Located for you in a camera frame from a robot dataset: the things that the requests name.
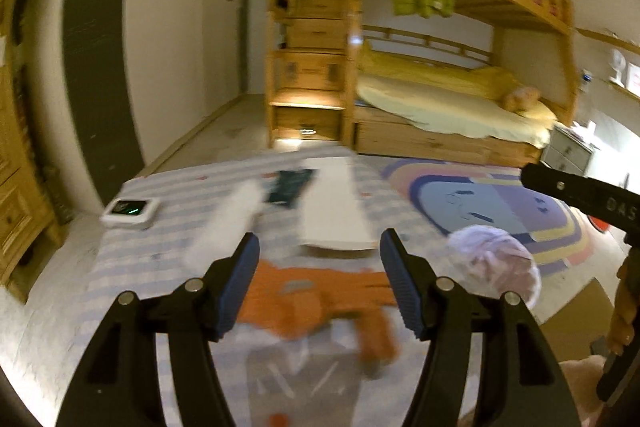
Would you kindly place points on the plush bear toy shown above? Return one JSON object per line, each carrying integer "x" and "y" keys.
{"x": 521, "y": 99}

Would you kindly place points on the red bin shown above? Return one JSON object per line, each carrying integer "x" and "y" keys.
{"x": 599, "y": 224}

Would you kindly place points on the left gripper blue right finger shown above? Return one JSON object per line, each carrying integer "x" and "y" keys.
{"x": 411, "y": 279}

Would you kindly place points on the white cardboard box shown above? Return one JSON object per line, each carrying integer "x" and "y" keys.
{"x": 332, "y": 215}

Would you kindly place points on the wooden cabinet glass door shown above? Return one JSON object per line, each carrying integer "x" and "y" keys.
{"x": 26, "y": 210}

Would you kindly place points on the white digital timer device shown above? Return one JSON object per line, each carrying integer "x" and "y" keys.
{"x": 130, "y": 214}

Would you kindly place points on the orange plush toy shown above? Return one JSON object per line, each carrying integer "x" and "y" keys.
{"x": 293, "y": 303}

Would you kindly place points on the rainbow oval rug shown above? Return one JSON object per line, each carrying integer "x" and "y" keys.
{"x": 453, "y": 196}

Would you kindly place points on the brown cardboard sheet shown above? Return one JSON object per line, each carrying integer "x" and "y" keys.
{"x": 578, "y": 330}

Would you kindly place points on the checkered tablecloth table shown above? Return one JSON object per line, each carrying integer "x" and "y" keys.
{"x": 147, "y": 361}

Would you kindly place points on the dark teal wrapper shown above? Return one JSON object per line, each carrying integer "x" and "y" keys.
{"x": 288, "y": 186}

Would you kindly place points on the white bedside table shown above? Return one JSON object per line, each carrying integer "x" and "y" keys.
{"x": 567, "y": 152}

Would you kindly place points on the clear plastic bag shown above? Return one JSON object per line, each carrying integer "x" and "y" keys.
{"x": 310, "y": 381}

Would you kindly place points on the white wardrobe with holes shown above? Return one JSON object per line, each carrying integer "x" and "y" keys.
{"x": 116, "y": 83}

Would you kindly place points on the wooden bunk bed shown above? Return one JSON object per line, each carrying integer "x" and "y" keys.
{"x": 375, "y": 133}

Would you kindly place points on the right hand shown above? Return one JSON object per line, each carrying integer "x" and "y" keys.
{"x": 621, "y": 331}

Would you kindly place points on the wooden stair drawers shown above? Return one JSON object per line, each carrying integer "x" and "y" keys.
{"x": 307, "y": 86}

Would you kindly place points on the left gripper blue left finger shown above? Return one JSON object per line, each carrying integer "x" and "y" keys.
{"x": 226, "y": 282}

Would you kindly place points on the pink fluffy chair right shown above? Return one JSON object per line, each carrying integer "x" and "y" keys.
{"x": 582, "y": 377}

